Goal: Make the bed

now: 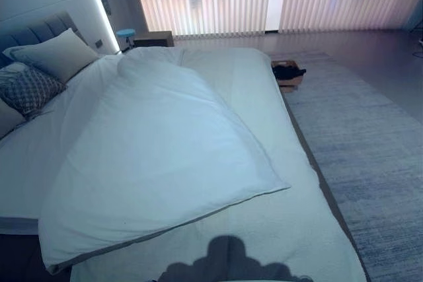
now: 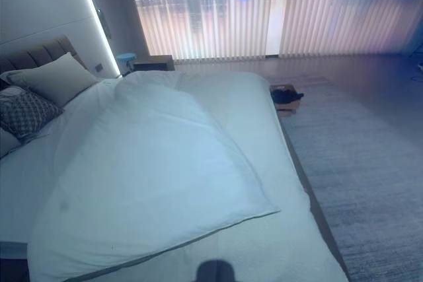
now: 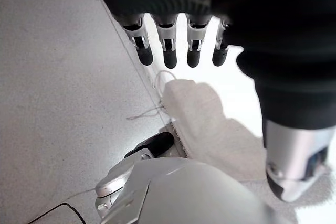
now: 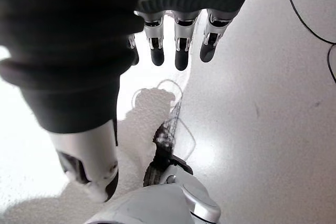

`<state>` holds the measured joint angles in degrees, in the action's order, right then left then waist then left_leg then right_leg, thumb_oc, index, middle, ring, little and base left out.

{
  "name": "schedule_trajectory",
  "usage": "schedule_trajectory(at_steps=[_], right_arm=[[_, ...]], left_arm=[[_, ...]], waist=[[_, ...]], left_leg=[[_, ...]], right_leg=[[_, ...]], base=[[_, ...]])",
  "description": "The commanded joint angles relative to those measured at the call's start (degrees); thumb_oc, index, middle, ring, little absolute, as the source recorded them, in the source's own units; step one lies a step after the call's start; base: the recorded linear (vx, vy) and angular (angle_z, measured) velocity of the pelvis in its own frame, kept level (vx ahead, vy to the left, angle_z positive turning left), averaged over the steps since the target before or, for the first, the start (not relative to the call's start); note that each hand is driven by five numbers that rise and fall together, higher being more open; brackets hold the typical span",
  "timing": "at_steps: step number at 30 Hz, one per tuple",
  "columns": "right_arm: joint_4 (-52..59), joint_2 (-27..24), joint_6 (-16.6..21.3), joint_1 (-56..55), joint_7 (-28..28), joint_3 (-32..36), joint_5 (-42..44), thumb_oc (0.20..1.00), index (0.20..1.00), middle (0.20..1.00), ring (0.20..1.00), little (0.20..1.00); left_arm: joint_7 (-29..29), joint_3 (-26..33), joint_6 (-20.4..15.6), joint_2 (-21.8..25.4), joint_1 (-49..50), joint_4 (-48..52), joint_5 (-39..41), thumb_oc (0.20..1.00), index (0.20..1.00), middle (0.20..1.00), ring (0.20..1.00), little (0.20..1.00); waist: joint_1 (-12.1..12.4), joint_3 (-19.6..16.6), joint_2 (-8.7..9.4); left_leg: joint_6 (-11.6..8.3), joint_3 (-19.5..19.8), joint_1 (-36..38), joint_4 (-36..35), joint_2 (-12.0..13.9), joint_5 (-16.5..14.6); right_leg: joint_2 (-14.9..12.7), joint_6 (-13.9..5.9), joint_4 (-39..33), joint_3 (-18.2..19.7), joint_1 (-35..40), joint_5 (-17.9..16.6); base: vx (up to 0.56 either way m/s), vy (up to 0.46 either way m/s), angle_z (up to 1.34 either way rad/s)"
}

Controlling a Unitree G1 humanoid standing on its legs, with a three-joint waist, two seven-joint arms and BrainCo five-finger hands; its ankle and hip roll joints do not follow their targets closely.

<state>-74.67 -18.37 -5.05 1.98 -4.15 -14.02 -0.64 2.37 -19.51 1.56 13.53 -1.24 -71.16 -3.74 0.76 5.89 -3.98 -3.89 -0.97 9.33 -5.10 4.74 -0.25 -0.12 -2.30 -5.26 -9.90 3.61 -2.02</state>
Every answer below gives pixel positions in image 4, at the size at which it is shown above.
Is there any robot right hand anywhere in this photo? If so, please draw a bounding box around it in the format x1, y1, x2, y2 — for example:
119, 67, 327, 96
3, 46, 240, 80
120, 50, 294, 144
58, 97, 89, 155
0, 0, 263, 203

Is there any robot silver leg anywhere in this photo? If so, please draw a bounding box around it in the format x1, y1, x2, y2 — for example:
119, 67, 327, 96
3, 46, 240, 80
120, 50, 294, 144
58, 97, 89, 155
83, 161, 222, 224

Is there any thin grey cable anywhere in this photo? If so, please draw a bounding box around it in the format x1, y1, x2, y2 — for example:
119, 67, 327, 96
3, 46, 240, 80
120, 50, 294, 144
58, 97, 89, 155
132, 79, 197, 162

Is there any black cable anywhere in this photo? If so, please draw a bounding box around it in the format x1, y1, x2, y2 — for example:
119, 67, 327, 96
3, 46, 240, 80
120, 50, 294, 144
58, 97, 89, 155
285, 0, 336, 83

